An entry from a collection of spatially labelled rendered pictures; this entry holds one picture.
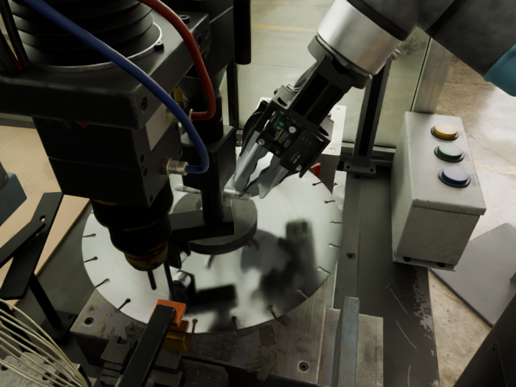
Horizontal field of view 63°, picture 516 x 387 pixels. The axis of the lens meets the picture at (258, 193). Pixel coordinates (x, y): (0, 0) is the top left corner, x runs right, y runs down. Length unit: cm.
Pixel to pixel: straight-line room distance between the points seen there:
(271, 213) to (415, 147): 36
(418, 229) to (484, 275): 116
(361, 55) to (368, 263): 46
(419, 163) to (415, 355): 31
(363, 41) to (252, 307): 28
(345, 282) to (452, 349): 96
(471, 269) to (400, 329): 119
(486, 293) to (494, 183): 75
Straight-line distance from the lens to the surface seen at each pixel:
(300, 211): 56
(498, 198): 232
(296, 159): 43
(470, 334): 171
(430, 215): 72
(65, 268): 82
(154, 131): 27
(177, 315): 44
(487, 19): 41
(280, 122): 43
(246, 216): 53
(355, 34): 41
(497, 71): 43
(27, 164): 110
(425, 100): 92
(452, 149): 82
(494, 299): 182
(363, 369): 58
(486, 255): 197
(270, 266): 49
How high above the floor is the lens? 133
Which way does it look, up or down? 41 degrees down
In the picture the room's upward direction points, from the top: straight up
